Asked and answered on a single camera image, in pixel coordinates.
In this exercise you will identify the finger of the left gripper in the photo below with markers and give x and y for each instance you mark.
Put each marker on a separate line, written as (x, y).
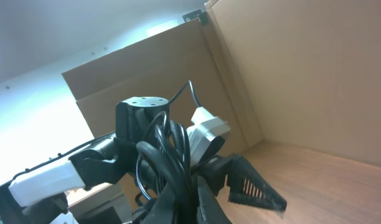
(248, 187)

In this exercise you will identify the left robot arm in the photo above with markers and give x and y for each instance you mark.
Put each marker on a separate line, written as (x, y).
(177, 169)

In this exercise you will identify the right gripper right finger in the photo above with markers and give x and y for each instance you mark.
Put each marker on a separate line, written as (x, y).
(209, 210)

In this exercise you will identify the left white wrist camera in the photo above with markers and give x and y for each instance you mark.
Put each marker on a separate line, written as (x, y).
(206, 136)

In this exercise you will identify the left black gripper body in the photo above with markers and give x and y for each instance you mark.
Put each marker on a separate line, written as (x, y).
(214, 171)

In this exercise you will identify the brown cardboard panel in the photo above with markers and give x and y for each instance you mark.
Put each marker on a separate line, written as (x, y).
(188, 60)

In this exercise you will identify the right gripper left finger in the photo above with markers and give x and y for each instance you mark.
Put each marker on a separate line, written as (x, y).
(163, 210)

